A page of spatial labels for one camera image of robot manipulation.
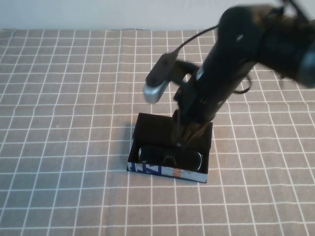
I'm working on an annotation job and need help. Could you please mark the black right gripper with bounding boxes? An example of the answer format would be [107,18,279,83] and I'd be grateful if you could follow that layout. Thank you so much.
[172,61,254,148]

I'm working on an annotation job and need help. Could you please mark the black framed glasses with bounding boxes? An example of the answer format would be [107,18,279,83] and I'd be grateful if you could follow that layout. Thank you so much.
[137,145,203,172]

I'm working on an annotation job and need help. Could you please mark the black printed glasses case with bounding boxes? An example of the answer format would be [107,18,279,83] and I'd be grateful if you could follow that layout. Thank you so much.
[126,112,213,185]

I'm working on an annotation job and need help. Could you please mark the grey checked tablecloth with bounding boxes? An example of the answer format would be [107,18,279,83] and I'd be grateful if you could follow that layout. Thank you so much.
[0,28,315,236]

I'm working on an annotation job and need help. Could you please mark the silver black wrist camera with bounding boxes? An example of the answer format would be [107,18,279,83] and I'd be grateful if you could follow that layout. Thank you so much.
[143,52,178,104]

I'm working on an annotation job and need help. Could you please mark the black camera cable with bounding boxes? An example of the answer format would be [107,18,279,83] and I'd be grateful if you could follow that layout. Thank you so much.
[172,25,220,57]

